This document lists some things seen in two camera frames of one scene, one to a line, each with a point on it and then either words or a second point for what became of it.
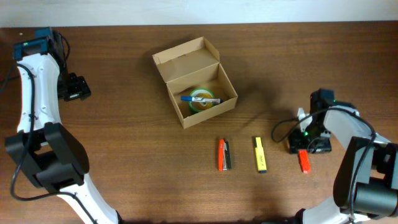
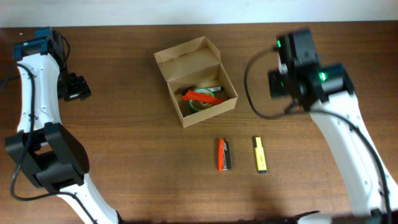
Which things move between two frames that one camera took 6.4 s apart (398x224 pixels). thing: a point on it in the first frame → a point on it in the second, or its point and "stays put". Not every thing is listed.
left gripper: (80, 88) stays put
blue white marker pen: (201, 99) → (218, 88)
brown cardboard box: (196, 81) stays put
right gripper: (296, 142) → (275, 80)
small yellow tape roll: (203, 106) stays put
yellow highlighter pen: (260, 158) stays put
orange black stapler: (224, 155) stays put
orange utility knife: (304, 160) → (190, 94)
